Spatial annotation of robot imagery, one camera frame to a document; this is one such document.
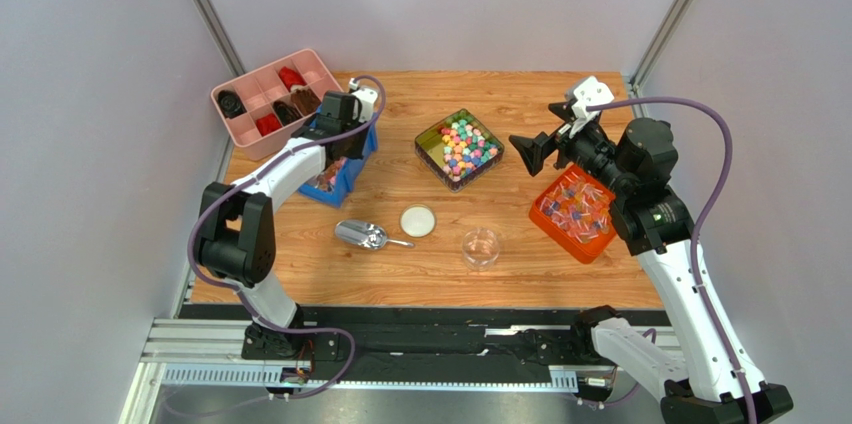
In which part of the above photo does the blue plastic bin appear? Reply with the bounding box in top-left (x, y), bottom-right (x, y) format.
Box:
top-left (298, 126), bottom-right (378, 208)

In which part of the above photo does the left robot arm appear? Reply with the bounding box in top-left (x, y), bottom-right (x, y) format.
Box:
top-left (188, 87), bottom-right (385, 358)

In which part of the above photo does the white round lid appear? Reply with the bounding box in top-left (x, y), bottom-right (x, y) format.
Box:
top-left (400, 204), bottom-right (437, 238)

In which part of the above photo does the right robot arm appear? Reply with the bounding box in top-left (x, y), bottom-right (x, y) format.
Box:
top-left (510, 103), bottom-right (794, 423)

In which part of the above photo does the orange tray of candies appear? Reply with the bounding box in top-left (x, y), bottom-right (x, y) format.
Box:
top-left (528, 164), bottom-right (617, 264)

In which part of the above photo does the black chocolate in tray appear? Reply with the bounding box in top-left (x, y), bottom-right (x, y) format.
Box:
top-left (216, 90), bottom-right (246, 119)

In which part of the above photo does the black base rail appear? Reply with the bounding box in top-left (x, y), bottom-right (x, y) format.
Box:
top-left (140, 303), bottom-right (680, 393)

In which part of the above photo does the clear plastic cup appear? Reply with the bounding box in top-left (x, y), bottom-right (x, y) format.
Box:
top-left (461, 227), bottom-right (500, 272)

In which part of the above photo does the pink compartment tray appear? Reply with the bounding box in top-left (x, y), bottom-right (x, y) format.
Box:
top-left (210, 49), bottom-right (341, 161)

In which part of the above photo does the aluminium frame post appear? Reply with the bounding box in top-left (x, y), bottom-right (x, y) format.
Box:
top-left (192, 0), bottom-right (246, 76)
top-left (627, 0), bottom-right (694, 96)

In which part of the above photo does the left aluminium frame post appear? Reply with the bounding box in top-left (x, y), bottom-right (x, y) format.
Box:
top-left (192, 0), bottom-right (246, 76)

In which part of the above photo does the metal scoop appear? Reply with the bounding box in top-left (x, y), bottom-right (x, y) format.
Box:
top-left (334, 219), bottom-right (415, 250)

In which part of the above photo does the right aluminium frame post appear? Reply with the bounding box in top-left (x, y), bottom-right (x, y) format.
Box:
top-left (627, 0), bottom-right (694, 96)

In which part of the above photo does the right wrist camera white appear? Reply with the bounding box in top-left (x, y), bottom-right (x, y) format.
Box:
top-left (565, 76), bottom-right (615, 138)

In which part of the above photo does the square tin of star candies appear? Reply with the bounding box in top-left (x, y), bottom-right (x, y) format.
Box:
top-left (414, 108), bottom-right (505, 193)

